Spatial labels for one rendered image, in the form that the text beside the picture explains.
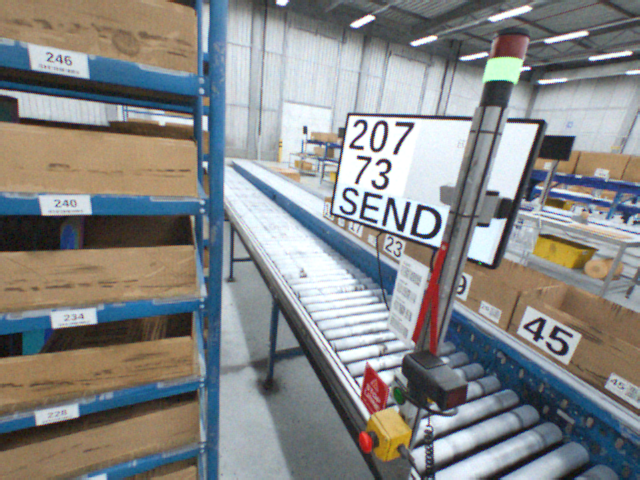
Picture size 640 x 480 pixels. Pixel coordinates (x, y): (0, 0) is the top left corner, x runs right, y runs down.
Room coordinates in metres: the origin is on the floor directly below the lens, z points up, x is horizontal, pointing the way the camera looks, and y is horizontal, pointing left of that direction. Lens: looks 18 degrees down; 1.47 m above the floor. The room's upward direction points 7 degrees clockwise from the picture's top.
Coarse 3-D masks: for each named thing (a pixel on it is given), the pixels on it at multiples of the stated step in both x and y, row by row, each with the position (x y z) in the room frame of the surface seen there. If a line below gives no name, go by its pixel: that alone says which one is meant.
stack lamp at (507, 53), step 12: (504, 36) 0.56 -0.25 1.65; (516, 36) 0.55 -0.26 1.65; (492, 48) 0.57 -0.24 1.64; (504, 48) 0.55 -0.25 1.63; (516, 48) 0.55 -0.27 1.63; (492, 60) 0.56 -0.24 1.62; (504, 60) 0.55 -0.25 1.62; (516, 60) 0.55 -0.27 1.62; (492, 72) 0.56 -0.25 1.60; (504, 72) 0.55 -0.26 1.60; (516, 72) 0.55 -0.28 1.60
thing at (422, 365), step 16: (416, 352) 0.53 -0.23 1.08; (416, 368) 0.49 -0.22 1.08; (432, 368) 0.48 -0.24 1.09; (448, 368) 0.48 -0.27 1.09; (416, 384) 0.48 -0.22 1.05; (432, 384) 0.45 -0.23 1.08; (448, 384) 0.44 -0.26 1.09; (464, 384) 0.45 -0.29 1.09; (416, 400) 0.49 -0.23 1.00; (432, 400) 0.44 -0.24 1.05; (448, 400) 0.43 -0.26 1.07; (464, 400) 0.44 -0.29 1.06
